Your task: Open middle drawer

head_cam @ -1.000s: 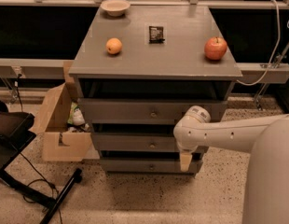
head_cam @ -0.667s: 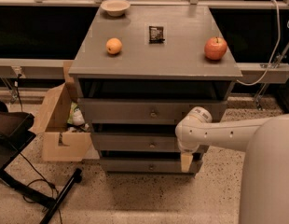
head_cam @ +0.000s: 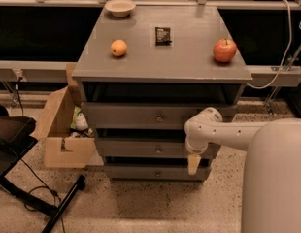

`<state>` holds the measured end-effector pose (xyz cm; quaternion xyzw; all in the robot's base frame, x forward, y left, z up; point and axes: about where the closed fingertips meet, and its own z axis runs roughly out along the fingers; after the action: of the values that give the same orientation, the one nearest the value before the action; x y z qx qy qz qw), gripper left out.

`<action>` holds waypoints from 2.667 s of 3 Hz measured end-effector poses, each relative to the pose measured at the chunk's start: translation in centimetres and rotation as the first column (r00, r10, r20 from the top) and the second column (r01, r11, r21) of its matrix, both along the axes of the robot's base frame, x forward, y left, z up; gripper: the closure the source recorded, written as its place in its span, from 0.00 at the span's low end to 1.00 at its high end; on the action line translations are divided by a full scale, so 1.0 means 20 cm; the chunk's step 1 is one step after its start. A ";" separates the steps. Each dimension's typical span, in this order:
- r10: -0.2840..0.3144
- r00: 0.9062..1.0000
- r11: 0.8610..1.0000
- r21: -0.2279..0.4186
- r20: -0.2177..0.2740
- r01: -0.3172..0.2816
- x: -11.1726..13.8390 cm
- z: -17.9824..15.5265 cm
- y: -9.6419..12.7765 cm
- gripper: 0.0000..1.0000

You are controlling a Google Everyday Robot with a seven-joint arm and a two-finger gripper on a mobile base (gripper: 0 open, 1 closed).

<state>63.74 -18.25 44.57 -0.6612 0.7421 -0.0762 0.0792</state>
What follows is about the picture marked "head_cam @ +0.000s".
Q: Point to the grey drawer cabinet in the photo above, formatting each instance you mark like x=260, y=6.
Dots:
x=184, y=72

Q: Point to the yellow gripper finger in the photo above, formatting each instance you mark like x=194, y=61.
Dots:
x=193, y=161

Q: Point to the black snack packet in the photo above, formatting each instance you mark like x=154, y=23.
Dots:
x=163, y=36

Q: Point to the cardboard box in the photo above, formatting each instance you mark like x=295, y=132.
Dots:
x=53, y=126

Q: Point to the white green plush toy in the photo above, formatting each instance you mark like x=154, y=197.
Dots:
x=79, y=122

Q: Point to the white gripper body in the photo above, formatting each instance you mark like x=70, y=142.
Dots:
x=193, y=147

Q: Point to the orange fruit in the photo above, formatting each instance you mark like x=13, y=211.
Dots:
x=118, y=48

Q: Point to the grey bottom drawer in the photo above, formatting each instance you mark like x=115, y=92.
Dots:
x=174, y=173

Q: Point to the beige bowl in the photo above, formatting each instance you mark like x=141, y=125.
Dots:
x=120, y=8

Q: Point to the wall power outlet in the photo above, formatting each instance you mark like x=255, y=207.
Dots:
x=19, y=75

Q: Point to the grey drawer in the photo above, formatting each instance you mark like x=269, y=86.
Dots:
x=174, y=173
x=151, y=149
x=147, y=116

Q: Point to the grey top drawer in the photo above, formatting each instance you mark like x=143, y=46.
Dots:
x=147, y=116

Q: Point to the metal railing frame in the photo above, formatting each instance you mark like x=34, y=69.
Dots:
x=41, y=38

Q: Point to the red apple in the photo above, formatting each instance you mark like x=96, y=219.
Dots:
x=224, y=50

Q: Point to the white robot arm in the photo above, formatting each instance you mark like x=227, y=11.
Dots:
x=271, y=200

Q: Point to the black stand with legs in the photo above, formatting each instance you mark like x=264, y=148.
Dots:
x=15, y=142

